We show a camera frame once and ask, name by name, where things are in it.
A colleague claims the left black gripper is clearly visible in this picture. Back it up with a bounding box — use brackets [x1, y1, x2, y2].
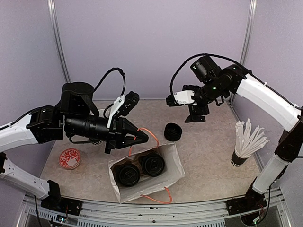
[64, 113, 149, 154]

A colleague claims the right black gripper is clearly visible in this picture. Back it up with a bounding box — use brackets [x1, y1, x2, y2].
[184, 78, 228, 122]

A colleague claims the black plastic cup lid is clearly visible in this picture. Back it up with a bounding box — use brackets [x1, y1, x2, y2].
[141, 153, 165, 177]

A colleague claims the white paper takeout bag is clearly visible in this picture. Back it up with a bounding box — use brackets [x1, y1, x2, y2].
[108, 127, 186, 204]

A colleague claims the brown cardboard cup carrier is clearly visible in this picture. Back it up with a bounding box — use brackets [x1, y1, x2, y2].
[111, 155, 150, 186]

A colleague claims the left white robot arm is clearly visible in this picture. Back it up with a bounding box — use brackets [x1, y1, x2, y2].
[0, 82, 149, 210]

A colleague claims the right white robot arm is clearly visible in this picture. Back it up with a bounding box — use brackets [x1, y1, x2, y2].
[182, 53, 303, 210]

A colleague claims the stack of black cup lids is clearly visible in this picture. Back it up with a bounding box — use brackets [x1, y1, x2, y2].
[164, 122, 183, 142]

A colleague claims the light blue ceramic mug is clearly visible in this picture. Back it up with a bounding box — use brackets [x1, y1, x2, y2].
[98, 108, 109, 119]

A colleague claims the bundle of white wrapped straws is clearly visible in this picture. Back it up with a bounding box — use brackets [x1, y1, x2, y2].
[234, 118, 269, 158]

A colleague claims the black cup holding straws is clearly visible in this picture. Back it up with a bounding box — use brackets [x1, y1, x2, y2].
[230, 149, 248, 167]

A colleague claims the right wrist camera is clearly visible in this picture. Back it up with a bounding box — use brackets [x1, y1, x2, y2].
[166, 90, 197, 107]

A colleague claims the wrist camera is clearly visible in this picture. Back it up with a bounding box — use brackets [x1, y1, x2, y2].
[107, 91, 140, 128]
[166, 90, 197, 107]

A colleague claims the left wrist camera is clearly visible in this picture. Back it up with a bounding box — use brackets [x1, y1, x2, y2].
[107, 91, 140, 128]

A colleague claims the aluminium front frame rail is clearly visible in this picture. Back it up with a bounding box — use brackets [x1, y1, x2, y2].
[16, 188, 294, 227]

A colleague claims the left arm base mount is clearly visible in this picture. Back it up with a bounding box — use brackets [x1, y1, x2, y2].
[41, 196, 83, 216]

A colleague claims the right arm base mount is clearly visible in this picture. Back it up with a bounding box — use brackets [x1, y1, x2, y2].
[225, 195, 267, 215]

